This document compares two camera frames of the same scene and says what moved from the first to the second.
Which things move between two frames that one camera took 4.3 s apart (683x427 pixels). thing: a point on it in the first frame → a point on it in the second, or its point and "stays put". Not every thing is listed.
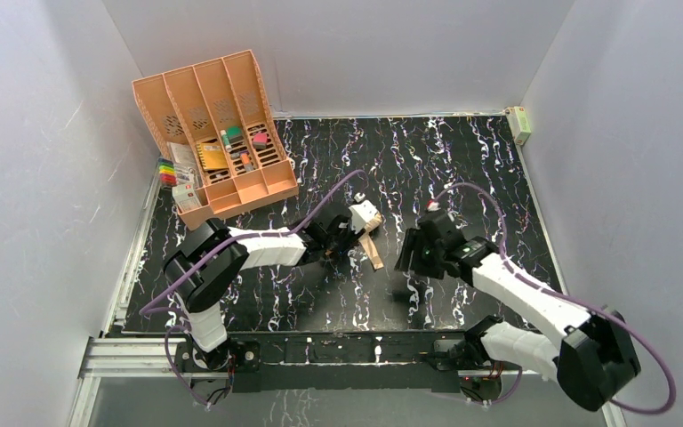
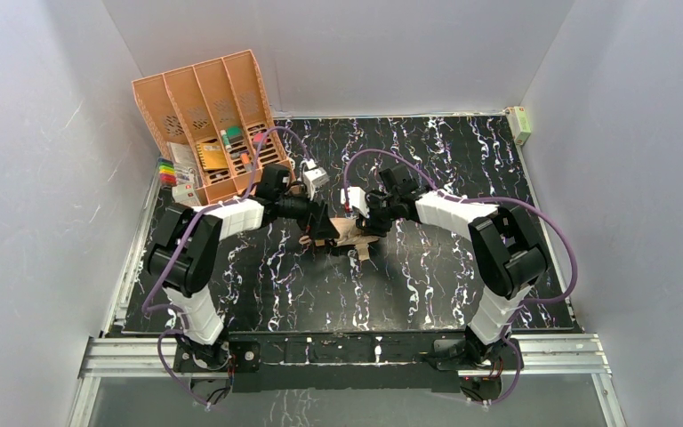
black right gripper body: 411,253 → 370,219
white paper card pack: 184,159 stays put
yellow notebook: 212,156 stays put
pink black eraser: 260,140 stays put
